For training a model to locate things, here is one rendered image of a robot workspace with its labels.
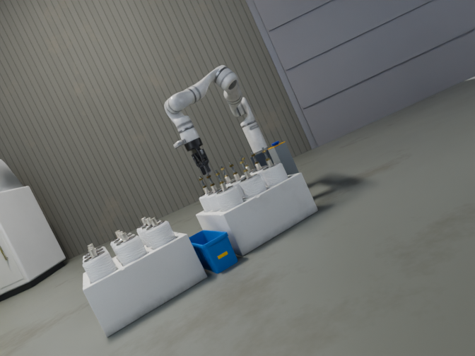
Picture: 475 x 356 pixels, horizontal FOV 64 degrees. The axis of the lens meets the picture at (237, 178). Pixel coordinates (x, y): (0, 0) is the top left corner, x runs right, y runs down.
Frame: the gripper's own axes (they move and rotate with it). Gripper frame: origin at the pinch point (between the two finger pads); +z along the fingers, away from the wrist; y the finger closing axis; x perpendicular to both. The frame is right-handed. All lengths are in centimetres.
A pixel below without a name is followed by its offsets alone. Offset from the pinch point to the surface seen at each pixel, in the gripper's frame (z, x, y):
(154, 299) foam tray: 32, 43, -21
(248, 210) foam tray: 20.3, -3.3, -19.5
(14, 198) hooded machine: -49, 113, 270
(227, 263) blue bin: 33.4, 14.0, -23.0
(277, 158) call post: 9.6, -37.0, 7.1
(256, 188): 14.5, -11.5, -16.0
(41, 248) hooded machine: 8, 113, 270
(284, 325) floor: 35, 22, -82
